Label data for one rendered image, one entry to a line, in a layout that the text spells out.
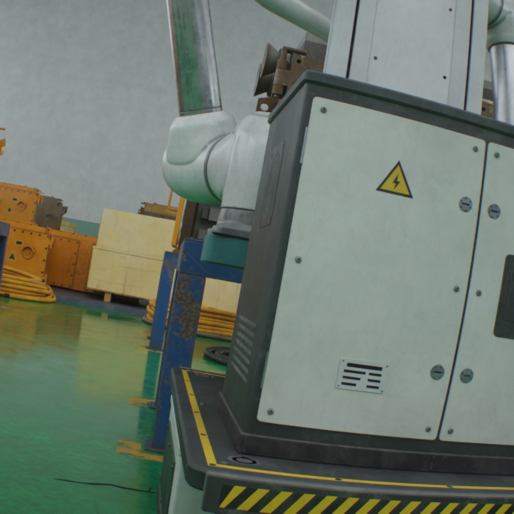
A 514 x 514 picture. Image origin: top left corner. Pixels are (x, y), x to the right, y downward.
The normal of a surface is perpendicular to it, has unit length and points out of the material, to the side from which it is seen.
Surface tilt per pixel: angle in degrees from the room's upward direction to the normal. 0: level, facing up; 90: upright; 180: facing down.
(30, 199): 90
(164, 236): 90
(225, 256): 90
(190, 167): 101
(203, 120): 68
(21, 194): 90
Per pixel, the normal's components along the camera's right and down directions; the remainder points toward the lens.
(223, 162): -0.77, -0.15
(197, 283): 0.12, -0.01
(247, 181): -0.39, -0.06
